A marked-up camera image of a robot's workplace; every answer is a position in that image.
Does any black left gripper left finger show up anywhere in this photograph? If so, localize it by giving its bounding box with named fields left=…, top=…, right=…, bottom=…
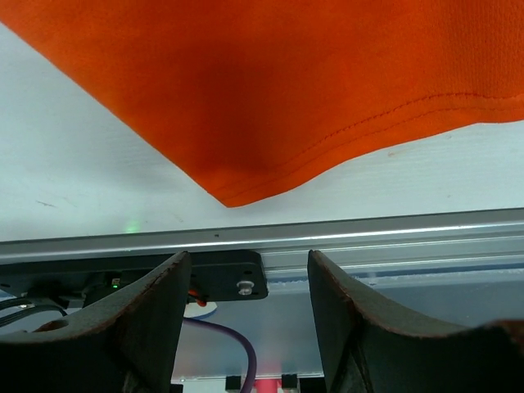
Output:
left=1, top=251, right=192, bottom=392

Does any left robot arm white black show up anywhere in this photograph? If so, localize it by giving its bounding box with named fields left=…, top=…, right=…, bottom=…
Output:
left=1, top=251, right=523, bottom=392

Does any aluminium mounting rail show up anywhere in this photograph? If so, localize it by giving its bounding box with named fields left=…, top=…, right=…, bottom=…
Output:
left=1, top=208, right=523, bottom=276

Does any orange t shirt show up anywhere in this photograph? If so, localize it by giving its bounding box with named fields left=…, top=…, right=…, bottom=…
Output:
left=1, top=1, right=523, bottom=207

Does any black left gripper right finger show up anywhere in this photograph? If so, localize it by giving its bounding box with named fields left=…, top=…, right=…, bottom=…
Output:
left=307, top=251, right=523, bottom=392

